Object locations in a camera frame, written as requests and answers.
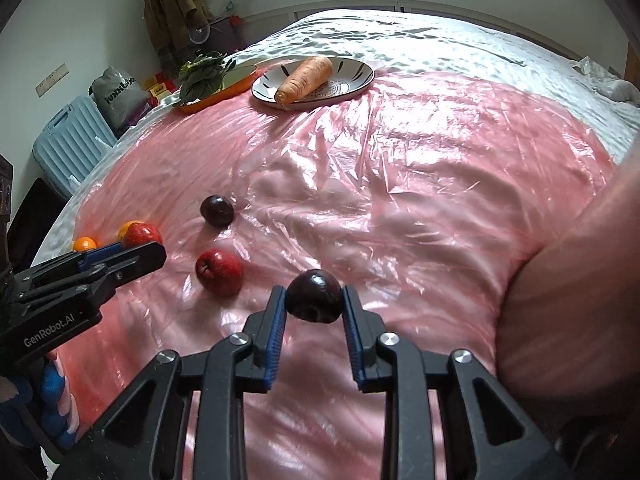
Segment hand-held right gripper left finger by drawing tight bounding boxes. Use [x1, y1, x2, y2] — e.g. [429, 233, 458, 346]
[60, 284, 288, 480]

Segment person's left hand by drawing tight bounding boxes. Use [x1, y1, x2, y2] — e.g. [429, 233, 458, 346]
[0, 350, 78, 451]

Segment pink plastic sheet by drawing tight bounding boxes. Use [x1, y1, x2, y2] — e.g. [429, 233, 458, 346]
[50, 57, 618, 480]

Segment red yellow gift boxes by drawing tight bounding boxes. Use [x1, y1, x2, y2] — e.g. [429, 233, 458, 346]
[142, 72, 173, 106]

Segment red apple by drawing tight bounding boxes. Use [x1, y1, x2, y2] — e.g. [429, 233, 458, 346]
[195, 248, 244, 295]
[122, 222, 163, 250]

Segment dark plum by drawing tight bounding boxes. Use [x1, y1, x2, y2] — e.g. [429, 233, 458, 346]
[286, 269, 345, 323]
[200, 195, 235, 227]

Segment white wall socket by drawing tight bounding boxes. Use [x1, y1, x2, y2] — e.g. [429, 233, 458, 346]
[36, 64, 68, 96]

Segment carrot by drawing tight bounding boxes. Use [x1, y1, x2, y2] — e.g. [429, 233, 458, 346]
[274, 56, 334, 107]

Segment patterned white plate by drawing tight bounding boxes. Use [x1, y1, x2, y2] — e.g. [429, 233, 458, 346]
[251, 57, 375, 106]

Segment green leafy vegetable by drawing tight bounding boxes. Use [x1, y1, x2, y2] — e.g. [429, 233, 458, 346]
[177, 51, 237, 106]

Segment grey printed bag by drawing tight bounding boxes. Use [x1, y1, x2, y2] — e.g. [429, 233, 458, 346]
[90, 66, 151, 128]

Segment black object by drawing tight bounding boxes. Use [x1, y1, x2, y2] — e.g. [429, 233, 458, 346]
[10, 177, 66, 271]

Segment light blue suitcase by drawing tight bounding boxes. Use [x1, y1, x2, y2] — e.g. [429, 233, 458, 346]
[32, 94, 118, 201]

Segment crumpled white blanket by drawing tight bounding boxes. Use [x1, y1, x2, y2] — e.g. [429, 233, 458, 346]
[575, 57, 640, 101]

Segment person's bare leg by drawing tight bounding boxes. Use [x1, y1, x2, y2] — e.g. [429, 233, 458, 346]
[495, 127, 640, 416]

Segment dark storage cabinet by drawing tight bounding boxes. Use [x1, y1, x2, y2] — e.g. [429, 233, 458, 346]
[207, 15, 246, 53]

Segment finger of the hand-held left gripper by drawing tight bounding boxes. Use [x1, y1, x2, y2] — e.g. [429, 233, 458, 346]
[30, 241, 167, 306]
[12, 242, 126, 288]

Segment brown coat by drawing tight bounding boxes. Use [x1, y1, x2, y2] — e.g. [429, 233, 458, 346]
[144, 0, 208, 68]

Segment orange plate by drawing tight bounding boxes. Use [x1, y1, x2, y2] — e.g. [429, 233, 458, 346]
[177, 62, 261, 113]

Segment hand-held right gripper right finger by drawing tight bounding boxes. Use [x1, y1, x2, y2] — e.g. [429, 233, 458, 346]
[341, 284, 576, 480]

